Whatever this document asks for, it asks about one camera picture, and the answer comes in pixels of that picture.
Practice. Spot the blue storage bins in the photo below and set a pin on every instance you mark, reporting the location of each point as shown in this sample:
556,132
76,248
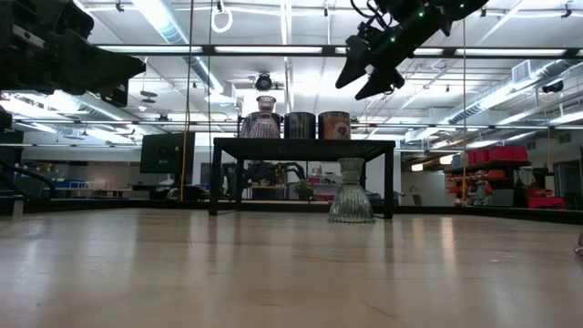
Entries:
68,184

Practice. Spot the black overhead light bar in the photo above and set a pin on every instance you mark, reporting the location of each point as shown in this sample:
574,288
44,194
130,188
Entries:
328,50

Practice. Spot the black perforated metal shelf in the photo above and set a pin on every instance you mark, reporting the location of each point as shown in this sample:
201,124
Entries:
300,149

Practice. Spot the red bin storage rack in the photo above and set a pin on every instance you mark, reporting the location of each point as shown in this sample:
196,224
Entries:
496,155

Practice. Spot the black aluminium table frame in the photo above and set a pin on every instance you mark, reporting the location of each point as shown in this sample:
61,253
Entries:
91,205

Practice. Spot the neighbouring station robot arm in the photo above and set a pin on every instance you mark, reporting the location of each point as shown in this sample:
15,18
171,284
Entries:
273,171

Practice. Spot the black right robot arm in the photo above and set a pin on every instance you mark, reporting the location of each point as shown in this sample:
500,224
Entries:
437,11

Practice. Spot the pink glass candlestick holder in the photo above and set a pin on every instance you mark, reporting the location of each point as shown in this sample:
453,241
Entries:
579,248
266,125

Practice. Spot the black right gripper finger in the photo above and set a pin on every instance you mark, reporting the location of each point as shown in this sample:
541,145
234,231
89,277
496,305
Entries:
357,59
385,82

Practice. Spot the black monitor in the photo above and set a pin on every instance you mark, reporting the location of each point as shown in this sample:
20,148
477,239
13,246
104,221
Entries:
166,152

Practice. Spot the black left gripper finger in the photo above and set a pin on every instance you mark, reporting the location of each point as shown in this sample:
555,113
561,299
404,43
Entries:
100,70
116,98

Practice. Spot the small potted plant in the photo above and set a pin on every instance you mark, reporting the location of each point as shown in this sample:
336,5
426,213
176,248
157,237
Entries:
303,189

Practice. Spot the red storage bins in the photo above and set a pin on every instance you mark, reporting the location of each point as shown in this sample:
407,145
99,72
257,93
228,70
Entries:
546,202

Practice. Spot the black ceiling camera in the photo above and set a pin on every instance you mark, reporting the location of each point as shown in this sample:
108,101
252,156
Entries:
553,86
263,83

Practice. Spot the clear ribbed glass vase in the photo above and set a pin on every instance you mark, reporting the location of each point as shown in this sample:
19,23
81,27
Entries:
350,200

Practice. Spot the orange label metal candle tin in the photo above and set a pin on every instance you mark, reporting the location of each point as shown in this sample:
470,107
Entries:
334,127

